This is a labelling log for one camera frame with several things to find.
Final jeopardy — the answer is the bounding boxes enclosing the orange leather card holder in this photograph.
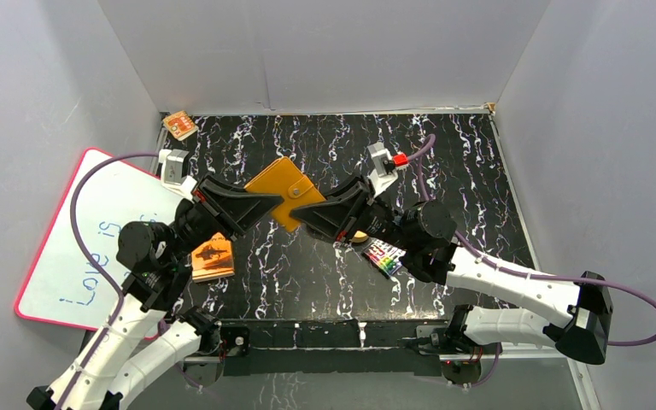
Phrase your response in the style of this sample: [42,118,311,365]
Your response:
[244,156,325,232]

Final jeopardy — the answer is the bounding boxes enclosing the yellow oval tray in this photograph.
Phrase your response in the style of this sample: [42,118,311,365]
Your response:
[348,231,369,244]

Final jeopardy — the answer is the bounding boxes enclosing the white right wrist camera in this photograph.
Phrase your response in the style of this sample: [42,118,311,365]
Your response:
[367,142,408,197]

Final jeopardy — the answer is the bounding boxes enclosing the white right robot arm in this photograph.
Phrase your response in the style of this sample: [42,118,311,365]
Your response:
[290,177,613,365]

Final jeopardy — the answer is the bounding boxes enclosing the pink framed whiteboard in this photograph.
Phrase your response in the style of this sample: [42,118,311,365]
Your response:
[15,149,181,330]

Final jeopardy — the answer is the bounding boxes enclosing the pack of coloured markers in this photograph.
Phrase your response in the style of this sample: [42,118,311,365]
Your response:
[361,238,405,278]

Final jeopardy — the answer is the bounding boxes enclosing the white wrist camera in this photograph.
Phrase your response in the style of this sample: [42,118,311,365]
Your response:
[158,149,197,200]
[367,142,408,197]

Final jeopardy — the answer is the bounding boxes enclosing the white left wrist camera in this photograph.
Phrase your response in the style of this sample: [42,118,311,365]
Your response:
[158,149,197,200]

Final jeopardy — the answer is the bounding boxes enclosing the small orange card box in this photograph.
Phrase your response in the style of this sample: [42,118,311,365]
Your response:
[162,110,198,141]

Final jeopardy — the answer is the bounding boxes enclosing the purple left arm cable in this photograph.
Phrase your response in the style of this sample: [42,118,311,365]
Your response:
[53,151,162,410]

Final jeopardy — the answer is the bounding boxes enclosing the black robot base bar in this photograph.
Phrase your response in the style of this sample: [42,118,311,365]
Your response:
[167,318,501,391]

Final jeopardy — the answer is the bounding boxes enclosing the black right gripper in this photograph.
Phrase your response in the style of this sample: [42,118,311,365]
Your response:
[290,173,414,253]

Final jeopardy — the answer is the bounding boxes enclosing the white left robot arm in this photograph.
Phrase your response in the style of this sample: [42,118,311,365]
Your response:
[26,177,283,409]

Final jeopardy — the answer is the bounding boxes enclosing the orange Huckleberry Finn book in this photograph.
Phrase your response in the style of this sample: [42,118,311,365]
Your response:
[191,233,235,283]

